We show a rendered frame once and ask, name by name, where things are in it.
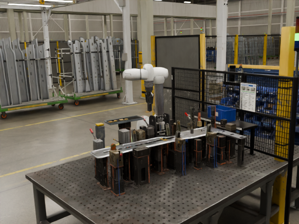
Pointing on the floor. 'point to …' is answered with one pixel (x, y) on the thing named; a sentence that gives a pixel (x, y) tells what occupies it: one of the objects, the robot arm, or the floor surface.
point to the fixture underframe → (265, 203)
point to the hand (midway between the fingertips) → (149, 107)
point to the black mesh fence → (245, 112)
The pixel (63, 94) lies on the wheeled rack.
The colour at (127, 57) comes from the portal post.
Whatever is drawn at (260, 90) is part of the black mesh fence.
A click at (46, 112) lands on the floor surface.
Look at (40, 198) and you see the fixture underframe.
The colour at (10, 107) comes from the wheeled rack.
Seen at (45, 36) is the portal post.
